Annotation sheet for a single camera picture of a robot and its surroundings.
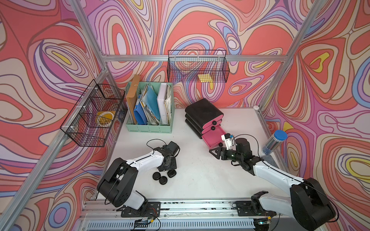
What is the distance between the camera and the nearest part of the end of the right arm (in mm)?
638

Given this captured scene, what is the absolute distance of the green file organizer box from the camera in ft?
3.02

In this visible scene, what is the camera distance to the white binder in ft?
3.04
